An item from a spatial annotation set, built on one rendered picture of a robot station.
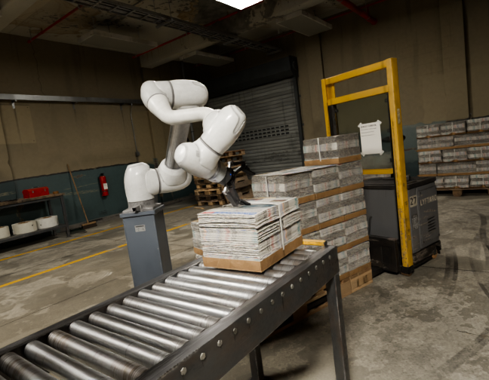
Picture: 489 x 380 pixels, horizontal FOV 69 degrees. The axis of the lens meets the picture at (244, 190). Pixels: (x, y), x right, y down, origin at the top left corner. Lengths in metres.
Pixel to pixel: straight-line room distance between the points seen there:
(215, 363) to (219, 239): 0.56
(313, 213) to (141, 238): 1.26
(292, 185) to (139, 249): 1.11
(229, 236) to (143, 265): 0.88
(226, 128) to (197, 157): 0.14
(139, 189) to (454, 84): 7.40
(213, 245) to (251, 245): 0.19
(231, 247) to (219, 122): 0.50
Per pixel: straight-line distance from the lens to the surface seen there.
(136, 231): 2.13
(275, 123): 10.06
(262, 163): 10.36
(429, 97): 8.75
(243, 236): 1.36
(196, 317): 1.12
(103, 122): 9.51
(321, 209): 2.74
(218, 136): 1.23
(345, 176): 2.94
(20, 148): 8.59
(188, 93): 1.74
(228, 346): 1.05
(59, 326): 1.32
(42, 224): 8.01
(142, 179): 2.10
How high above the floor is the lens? 1.27
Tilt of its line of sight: 6 degrees down
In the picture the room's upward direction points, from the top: 7 degrees counter-clockwise
